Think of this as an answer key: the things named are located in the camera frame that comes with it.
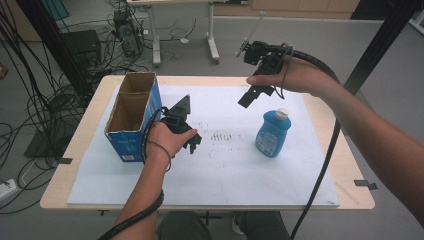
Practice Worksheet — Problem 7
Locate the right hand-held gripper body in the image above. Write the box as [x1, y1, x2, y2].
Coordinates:
[234, 11, 295, 77]

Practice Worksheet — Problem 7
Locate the white desk frame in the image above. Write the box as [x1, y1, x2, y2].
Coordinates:
[127, 0, 222, 66]

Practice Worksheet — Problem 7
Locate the person's leg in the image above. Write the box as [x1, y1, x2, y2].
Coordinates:
[156, 211, 213, 240]
[233, 211, 293, 240]

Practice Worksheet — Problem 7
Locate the thin black cable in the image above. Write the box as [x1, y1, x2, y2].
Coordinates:
[274, 45, 295, 101]
[141, 106, 173, 173]

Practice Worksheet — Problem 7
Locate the person's right hand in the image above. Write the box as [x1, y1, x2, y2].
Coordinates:
[246, 56, 338, 97]

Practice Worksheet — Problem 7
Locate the tangle of black floor cables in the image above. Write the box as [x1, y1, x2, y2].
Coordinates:
[0, 0, 151, 215]

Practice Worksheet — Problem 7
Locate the blue cardboard box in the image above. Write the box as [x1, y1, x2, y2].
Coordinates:
[103, 71, 164, 164]

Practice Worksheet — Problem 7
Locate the person's left hand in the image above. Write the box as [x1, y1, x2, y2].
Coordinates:
[145, 121, 199, 168]

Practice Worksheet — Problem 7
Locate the thick black corrugated cable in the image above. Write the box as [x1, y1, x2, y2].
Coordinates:
[284, 48, 342, 240]
[97, 189, 165, 240]

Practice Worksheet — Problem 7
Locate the white power strip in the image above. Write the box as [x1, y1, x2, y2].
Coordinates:
[0, 178, 18, 202]

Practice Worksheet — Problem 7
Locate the person's left leg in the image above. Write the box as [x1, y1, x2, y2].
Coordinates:
[156, 211, 213, 240]

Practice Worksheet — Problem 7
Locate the black metal frame post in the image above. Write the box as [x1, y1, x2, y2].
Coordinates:
[14, 0, 95, 98]
[343, 0, 424, 96]

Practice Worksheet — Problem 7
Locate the black equipment case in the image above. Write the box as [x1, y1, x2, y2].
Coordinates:
[60, 29, 103, 68]

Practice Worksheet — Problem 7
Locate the person's right leg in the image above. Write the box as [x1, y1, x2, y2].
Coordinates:
[233, 211, 293, 240]

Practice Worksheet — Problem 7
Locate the wooden cabinet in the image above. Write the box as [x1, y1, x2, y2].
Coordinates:
[213, 0, 362, 20]

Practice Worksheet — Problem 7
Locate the blue bottle with white cap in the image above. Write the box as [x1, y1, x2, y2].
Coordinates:
[254, 107, 292, 159]

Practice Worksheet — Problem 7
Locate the black floor base plate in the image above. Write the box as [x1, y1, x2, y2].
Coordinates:
[23, 119, 80, 160]

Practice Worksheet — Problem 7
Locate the black computer tower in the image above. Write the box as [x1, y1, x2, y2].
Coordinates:
[112, 9, 144, 58]

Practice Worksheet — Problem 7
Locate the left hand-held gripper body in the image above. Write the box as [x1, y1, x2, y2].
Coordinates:
[160, 94, 196, 135]

